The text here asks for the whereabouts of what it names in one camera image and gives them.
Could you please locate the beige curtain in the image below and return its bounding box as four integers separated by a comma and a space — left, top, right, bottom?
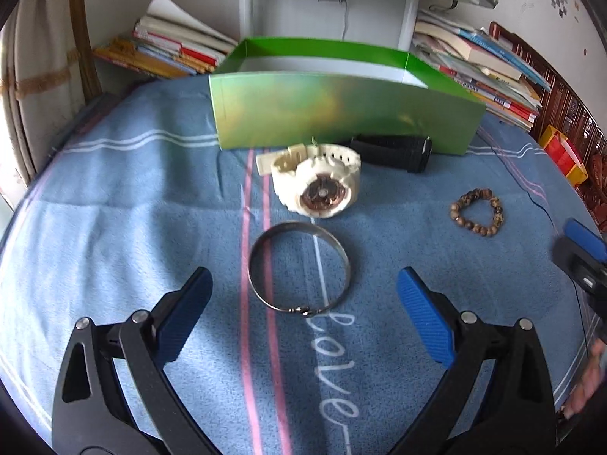
1, 0, 102, 184

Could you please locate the brown wooden bead bracelet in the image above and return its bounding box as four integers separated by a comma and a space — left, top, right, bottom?
448, 188, 506, 238

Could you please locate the silver metal bangle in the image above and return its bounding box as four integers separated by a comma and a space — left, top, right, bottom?
246, 221, 353, 319

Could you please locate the black wrist watch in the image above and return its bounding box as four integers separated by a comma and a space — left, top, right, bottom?
348, 135, 433, 174

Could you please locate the stack of books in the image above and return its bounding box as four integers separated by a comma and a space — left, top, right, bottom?
93, 0, 237, 79
412, 10, 552, 132

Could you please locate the cream white wrist watch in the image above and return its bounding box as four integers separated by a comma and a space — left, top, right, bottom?
256, 144, 361, 219

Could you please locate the person's right hand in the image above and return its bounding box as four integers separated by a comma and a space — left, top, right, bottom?
562, 339, 606, 419

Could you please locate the red yellow gift bag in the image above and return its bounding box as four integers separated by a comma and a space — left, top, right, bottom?
539, 126, 588, 187

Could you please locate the green cardboard box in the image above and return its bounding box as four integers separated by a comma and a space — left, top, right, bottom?
209, 37, 486, 155

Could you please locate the dark wooden headboard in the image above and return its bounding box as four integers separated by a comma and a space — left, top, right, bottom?
489, 22, 606, 232

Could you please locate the right stack of books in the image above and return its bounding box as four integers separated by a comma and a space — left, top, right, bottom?
412, 10, 552, 132

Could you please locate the left stack of books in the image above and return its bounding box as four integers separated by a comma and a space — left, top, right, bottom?
93, 0, 237, 79

